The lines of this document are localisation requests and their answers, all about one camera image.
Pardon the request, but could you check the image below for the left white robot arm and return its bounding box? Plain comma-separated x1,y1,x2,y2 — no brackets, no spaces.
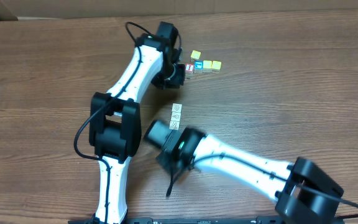
85,22,185,223

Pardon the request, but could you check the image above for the yellow block row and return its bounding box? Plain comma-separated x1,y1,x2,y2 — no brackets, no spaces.
203,60,213,73
211,60,222,73

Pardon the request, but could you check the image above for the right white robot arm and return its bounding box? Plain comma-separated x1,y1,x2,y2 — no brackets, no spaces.
144,120,344,224

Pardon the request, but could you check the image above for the white block red base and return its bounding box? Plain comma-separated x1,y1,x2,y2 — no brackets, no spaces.
170,111,181,122

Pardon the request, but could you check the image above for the white block wavy pattern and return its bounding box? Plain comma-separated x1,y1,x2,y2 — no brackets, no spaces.
169,121,180,130

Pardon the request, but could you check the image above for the blue letter block upper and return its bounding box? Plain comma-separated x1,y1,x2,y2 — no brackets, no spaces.
194,61,203,73

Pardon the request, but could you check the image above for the yellow block right row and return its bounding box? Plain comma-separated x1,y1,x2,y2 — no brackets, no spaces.
211,60,222,73

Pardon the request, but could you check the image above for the yellow block top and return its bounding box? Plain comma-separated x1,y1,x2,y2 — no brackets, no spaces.
190,50,201,63

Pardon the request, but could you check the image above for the yellow block middle row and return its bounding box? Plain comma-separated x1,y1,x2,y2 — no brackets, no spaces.
203,60,213,73

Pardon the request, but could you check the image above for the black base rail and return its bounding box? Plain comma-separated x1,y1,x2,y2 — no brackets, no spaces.
68,215,345,224

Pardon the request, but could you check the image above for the white block green pattern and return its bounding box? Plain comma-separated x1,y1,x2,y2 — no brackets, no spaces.
172,103,182,113

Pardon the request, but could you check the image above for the red letter block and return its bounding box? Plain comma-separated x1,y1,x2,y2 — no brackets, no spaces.
185,63,194,77

